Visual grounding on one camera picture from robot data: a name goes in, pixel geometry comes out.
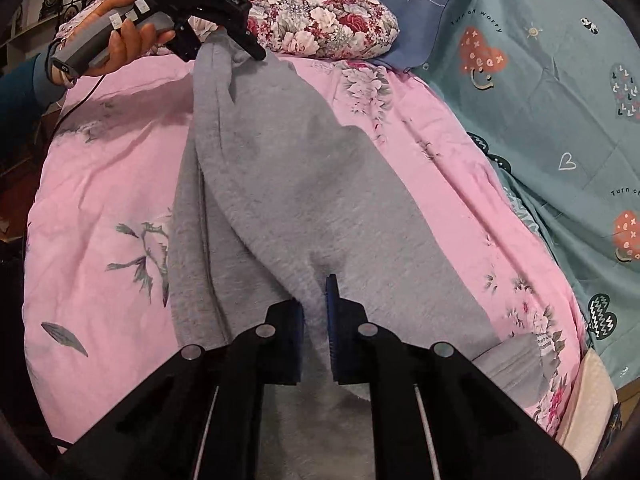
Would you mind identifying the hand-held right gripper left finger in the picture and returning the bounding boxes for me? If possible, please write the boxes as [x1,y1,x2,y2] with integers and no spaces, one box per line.
[50,299,305,480]

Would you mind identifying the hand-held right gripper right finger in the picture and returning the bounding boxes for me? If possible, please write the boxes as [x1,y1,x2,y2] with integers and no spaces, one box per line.
[325,274,583,480]

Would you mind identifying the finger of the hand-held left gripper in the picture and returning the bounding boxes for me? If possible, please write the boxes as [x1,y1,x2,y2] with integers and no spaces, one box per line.
[214,20,267,61]
[172,30,207,63]

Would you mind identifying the grey pants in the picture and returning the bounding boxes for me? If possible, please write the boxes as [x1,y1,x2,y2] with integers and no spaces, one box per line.
[167,37,543,480]

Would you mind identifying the person's left forearm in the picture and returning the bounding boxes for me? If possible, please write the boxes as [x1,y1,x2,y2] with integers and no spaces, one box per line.
[0,42,68,147]

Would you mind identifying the floral pillow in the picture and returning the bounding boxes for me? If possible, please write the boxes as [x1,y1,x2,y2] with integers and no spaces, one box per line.
[225,0,400,59]

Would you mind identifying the blue plaid pillow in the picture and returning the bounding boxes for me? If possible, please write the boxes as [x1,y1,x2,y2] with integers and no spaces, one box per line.
[245,0,503,72]

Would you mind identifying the pink floral bed sheet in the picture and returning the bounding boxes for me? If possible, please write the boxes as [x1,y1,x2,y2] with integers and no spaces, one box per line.
[22,0,586,453]

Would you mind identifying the cream cloth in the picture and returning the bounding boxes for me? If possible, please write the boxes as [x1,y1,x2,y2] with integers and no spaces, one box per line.
[555,347,618,453]

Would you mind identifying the teal printed blanket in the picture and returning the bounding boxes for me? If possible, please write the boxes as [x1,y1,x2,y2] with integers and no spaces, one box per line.
[425,0,640,388]

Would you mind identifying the black cable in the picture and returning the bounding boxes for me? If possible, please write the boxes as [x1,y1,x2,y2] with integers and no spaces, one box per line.
[47,37,108,141]

